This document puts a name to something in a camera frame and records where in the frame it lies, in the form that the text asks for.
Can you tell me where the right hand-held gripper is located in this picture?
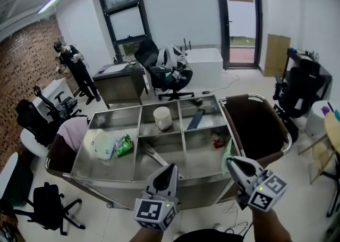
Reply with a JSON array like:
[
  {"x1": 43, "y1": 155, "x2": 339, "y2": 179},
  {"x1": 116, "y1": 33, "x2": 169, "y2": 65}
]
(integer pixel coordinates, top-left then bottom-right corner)
[{"x1": 227, "y1": 156, "x2": 289, "y2": 213}]

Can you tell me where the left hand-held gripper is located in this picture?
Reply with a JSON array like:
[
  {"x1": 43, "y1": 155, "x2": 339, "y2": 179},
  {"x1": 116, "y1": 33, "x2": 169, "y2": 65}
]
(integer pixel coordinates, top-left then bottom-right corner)
[{"x1": 133, "y1": 163, "x2": 180, "y2": 231}]

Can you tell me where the small red object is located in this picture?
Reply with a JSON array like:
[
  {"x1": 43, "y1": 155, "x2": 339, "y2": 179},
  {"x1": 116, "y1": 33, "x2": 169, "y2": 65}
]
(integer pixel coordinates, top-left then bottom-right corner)
[{"x1": 213, "y1": 133, "x2": 225, "y2": 149}]

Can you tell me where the green snack packet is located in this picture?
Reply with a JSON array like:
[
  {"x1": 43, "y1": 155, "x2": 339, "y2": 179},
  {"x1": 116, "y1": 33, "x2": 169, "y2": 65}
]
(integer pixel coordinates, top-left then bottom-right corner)
[{"x1": 114, "y1": 133, "x2": 134, "y2": 158}]

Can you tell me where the white cylindrical cup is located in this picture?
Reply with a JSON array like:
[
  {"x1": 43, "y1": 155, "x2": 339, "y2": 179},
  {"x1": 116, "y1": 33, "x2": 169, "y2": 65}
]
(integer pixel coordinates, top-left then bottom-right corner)
[{"x1": 153, "y1": 106, "x2": 174, "y2": 131}]

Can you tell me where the dark blue bar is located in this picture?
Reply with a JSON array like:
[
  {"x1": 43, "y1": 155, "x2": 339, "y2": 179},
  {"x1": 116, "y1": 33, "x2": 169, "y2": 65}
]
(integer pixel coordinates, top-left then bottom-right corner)
[{"x1": 186, "y1": 108, "x2": 206, "y2": 131}]

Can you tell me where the steel compartment tray table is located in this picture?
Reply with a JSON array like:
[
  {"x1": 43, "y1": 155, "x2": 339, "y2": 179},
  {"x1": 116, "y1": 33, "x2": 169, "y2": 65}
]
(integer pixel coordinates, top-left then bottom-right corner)
[{"x1": 44, "y1": 93, "x2": 293, "y2": 211}]

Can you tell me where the person's left forearm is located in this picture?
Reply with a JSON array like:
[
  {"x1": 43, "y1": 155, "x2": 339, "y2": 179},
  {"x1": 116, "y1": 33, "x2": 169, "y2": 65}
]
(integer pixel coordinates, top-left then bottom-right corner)
[{"x1": 129, "y1": 226, "x2": 166, "y2": 242}]

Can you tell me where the person's right forearm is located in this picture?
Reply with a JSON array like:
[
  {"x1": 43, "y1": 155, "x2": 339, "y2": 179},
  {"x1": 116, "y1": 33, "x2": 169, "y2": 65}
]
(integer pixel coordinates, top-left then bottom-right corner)
[{"x1": 249, "y1": 205, "x2": 293, "y2": 242}]

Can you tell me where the person's shirt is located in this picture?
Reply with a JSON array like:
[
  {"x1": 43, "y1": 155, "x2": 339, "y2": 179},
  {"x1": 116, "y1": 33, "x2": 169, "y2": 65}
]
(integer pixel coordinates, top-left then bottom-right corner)
[{"x1": 172, "y1": 228, "x2": 245, "y2": 242}]

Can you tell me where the wooden stool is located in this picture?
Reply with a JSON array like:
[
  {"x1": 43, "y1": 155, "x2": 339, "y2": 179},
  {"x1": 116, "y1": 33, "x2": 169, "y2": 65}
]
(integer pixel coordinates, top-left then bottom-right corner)
[{"x1": 309, "y1": 141, "x2": 337, "y2": 186}]

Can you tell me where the white round stool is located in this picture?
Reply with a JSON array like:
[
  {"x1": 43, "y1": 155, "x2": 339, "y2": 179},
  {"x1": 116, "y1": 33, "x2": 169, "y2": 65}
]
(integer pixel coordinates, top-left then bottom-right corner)
[{"x1": 304, "y1": 99, "x2": 340, "y2": 141}]

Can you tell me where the round wooden table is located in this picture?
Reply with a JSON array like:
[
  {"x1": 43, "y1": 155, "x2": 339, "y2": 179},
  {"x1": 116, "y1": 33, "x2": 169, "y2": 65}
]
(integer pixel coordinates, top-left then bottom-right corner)
[{"x1": 324, "y1": 110, "x2": 340, "y2": 154}]

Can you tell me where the black office chair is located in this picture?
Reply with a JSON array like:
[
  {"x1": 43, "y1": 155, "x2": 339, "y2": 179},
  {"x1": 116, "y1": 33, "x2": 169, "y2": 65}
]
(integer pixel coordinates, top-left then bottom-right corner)
[
  {"x1": 11, "y1": 181, "x2": 87, "y2": 237},
  {"x1": 133, "y1": 39, "x2": 196, "y2": 102},
  {"x1": 15, "y1": 98, "x2": 58, "y2": 147},
  {"x1": 46, "y1": 91, "x2": 83, "y2": 121},
  {"x1": 273, "y1": 66, "x2": 326, "y2": 120}
]

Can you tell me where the dark wooden desk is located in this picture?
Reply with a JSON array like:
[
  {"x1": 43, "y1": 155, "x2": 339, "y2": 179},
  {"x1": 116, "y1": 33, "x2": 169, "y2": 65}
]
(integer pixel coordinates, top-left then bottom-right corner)
[{"x1": 92, "y1": 61, "x2": 149, "y2": 110}]

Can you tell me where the pink cloth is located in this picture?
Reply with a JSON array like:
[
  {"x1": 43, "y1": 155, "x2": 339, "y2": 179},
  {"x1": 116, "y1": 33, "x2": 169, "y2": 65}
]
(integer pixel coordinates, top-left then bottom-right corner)
[{"x1": 56, "y1": 116, "x2": 90, "y2": 153}]

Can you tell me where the spare hand-held gripper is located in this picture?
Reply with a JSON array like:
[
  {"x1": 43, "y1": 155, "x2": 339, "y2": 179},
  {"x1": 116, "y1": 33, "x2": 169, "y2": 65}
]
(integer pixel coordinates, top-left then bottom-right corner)
[{"x1": 164, "y1": 66, "x2": 188, "y2": 81}]

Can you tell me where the white low cabinet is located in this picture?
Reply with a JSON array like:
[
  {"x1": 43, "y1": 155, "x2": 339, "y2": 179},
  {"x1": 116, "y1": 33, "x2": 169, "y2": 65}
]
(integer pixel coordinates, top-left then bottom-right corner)
[{"x1": 183, "y1": 47, "x2": 224, "y2": 89}]

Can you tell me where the cardboard sheet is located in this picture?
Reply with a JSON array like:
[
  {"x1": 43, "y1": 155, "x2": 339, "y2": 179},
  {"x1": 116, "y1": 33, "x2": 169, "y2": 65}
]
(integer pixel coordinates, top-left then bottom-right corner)
[{"x1": 262, "y1": 33, "x2": 292, "y2": 78}]

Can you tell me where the black shelf rack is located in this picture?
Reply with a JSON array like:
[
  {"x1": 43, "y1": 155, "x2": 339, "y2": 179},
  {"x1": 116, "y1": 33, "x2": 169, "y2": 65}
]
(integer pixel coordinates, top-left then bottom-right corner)
[{"x1": 282, "y1": 47, "x2": 333, "y2": 101}]

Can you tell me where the black framed glass door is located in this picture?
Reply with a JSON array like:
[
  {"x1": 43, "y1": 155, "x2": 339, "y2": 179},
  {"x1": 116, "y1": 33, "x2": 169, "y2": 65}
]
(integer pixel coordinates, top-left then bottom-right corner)
[{"x1": 213, "y1": 0, "x2": 264, "y2": 70}]

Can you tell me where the white chair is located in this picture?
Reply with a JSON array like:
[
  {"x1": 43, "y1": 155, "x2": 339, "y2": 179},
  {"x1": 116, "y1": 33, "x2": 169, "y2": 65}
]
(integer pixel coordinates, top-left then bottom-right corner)
[
  {"x1": 20, "y1": 128, "x2": 50, "y2": 158},
  {"x1": 0, "y1": 152, "x2": 20, "y2": 199}
]

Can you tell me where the white side cabinet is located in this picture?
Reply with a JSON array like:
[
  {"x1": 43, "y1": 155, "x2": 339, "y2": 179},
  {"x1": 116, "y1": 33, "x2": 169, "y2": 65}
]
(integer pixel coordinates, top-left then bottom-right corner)
[{"x1": 32, "y1": 78, "x2": 74, "y2": 115}]

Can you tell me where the black framed window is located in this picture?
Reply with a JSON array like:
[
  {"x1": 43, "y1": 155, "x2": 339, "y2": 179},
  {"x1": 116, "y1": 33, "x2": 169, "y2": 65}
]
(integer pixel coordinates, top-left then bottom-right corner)
[{"x1": 95, "y1": 0, "x2": 154, "y2": 62}]

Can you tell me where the white floor cable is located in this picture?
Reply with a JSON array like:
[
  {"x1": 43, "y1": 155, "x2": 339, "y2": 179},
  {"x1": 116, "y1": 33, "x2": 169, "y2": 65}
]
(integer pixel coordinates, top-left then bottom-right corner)
[{"x1": 212, "y1": 200, "x2": 256, "y2": 237}]

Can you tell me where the white strap harness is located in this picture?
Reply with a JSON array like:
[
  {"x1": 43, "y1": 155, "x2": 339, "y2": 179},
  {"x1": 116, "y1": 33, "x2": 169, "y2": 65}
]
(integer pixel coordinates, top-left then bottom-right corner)
[{"x1": 155, "y1": 45, "x2": 188, "y2": 68}]

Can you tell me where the black handle stand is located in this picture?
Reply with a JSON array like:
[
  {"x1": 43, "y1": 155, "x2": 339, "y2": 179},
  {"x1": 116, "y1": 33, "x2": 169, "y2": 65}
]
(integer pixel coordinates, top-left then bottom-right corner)
[{"x1": 32, "y1": 85, "x2": 44, "y2": 102}]

